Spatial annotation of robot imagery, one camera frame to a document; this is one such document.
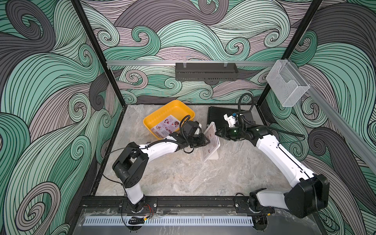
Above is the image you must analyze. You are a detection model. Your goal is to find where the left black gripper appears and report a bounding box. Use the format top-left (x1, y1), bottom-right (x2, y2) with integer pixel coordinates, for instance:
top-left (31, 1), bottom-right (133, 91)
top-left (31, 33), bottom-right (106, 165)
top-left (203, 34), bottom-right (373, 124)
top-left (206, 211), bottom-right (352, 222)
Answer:
top-left (185, 134), bottom-right (211, 148)

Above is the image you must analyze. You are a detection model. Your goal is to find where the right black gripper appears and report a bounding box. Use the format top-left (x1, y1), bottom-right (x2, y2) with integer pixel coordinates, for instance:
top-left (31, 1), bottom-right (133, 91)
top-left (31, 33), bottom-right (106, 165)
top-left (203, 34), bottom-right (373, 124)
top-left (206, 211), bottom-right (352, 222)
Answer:
top-left (214, 125), bottom-right (245, 141)

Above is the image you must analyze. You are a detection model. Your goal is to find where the pink dessert menu sheet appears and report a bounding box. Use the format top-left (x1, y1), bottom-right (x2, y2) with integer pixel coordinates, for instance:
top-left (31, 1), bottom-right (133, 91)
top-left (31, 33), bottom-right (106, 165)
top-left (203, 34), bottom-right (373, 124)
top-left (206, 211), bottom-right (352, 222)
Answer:
top-left (151, 115), bottom-right (180, 139)

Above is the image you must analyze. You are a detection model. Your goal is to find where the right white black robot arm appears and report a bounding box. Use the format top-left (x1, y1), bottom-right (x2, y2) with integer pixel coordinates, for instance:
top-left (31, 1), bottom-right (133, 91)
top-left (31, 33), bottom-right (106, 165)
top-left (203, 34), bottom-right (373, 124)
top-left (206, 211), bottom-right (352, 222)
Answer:
top-left (216, 115), bottom-right (330, 218)

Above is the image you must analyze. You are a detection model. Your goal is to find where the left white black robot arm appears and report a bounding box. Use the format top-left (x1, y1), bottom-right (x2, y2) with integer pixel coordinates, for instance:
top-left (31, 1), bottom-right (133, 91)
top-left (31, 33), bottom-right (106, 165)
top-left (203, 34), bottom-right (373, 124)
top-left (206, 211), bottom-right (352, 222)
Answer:
top-left (112, 120), bottom-right (211, 208)

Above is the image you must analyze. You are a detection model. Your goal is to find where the black ribbed case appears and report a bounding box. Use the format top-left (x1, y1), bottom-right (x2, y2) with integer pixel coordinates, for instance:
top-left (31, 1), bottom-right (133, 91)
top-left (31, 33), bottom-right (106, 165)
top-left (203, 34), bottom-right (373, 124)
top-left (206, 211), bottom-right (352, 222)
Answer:
top-left (207, 106), bottom-right (239, 128)

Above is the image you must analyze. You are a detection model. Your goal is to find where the yellow plastic tray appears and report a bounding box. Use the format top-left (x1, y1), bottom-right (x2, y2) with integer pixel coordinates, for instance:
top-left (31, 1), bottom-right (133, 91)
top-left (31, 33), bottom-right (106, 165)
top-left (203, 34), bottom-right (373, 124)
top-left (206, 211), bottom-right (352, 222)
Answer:
top-left (143, 100), bottom-right (195, 140)

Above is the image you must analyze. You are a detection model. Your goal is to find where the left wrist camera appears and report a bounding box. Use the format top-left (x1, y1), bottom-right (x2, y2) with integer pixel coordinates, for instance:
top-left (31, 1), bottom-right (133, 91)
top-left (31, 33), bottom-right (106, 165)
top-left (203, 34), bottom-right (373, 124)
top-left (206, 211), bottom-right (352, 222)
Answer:
top-left (195, 123), bottom-right (202, 135)

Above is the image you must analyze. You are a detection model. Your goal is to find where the black wall-mounted shelf tray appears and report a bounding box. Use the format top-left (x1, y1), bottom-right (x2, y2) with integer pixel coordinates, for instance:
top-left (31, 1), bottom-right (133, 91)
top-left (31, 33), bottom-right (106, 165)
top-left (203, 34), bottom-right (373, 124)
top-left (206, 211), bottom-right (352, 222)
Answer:
top-left (175, 63), bottom-right (239, 84)

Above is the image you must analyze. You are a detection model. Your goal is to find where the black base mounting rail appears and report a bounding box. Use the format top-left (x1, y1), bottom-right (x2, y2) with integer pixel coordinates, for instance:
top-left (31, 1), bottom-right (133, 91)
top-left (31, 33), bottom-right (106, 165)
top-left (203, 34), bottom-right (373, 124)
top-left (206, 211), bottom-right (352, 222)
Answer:
top-left (82, 195), bottom-right (312, 214)

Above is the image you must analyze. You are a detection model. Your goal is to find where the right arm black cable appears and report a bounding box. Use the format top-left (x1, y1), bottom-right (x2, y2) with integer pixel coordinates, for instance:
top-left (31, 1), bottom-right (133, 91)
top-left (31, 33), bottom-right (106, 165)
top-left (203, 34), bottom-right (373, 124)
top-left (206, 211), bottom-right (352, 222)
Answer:
top-left (237, 93), bottom-right (306, 146)

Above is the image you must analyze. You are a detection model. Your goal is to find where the clear acrylic wall pocket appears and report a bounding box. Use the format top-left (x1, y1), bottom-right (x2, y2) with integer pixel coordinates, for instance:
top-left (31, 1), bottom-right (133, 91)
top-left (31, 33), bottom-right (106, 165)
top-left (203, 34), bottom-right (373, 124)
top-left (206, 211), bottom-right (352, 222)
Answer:
top-left (266, 59), bottom-right (310, 107)

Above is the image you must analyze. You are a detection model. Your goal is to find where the white slotted cable duct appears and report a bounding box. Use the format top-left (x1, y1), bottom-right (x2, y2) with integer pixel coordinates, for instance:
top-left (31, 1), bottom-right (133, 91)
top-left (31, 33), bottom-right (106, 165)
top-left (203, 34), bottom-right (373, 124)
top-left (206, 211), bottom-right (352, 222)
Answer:
top-left (83, 215), bottom-right (254, 226)

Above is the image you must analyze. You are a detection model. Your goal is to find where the aluminium back wall rail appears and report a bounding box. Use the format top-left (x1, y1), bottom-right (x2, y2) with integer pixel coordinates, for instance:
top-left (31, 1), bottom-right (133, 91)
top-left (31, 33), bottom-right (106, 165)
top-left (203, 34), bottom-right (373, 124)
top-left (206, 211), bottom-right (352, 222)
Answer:
top-left (106, 60), bottom-right (276, 67)

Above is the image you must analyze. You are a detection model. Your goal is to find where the aluminium wall rail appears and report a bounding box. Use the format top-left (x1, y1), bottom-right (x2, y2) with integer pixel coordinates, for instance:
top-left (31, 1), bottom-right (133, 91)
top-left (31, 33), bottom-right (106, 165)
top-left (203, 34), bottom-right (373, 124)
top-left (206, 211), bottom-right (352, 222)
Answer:
top-left (292, 63), bottom-right (376, 172)
top-left (106, 60), bottom-right (276, 67)

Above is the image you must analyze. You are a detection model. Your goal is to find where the aluminium right wall rail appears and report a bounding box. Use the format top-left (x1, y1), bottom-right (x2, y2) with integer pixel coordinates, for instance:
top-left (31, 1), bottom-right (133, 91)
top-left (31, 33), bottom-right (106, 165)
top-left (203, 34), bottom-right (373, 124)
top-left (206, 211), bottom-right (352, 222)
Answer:
top-left (292, 63), bottom-right (376, 172)

